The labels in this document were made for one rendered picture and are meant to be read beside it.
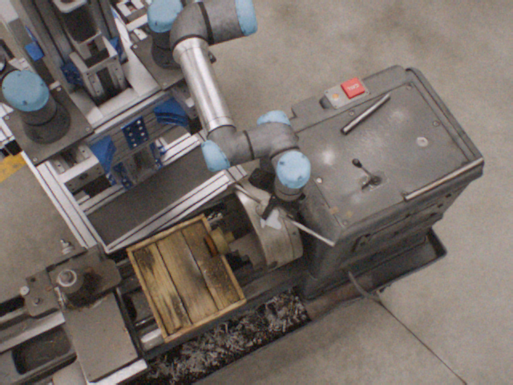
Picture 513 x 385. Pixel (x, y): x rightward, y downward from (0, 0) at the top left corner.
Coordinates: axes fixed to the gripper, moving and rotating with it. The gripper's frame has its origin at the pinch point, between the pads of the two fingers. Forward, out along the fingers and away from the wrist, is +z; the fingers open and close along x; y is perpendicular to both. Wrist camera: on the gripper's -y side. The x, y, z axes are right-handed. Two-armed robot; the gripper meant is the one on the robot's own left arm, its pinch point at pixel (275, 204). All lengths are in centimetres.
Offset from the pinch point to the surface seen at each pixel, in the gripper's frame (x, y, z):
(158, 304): -39, -18, 47
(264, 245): -8.1, 2.9, 15.8
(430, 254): 42, 57, 79
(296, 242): -0.9, 10.3, 18.8
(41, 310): -62, -48, 46
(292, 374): -26, 40, 132
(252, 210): -1.7, -5.8, 12.6
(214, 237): -13.2, -12.2, 24.2
